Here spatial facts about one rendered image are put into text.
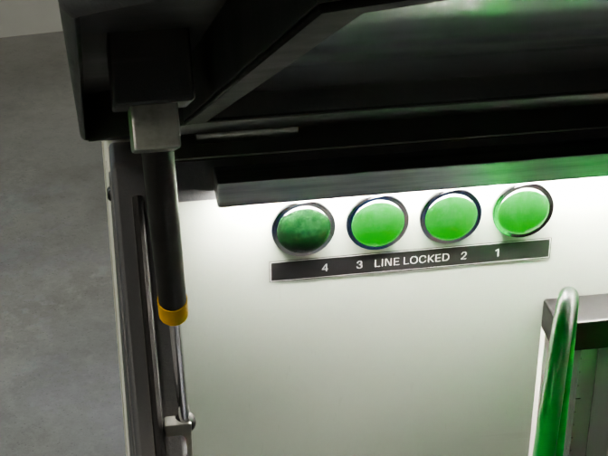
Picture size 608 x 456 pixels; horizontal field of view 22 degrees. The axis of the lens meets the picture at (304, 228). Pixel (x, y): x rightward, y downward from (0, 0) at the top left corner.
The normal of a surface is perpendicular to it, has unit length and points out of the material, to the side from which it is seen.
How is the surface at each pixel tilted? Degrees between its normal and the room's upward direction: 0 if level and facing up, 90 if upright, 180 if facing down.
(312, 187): 90
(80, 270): 0
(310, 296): 90
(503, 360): 90
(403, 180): 90
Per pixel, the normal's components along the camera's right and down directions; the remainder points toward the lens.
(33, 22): 0.26, 0.50
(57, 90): 0.00, -0.85
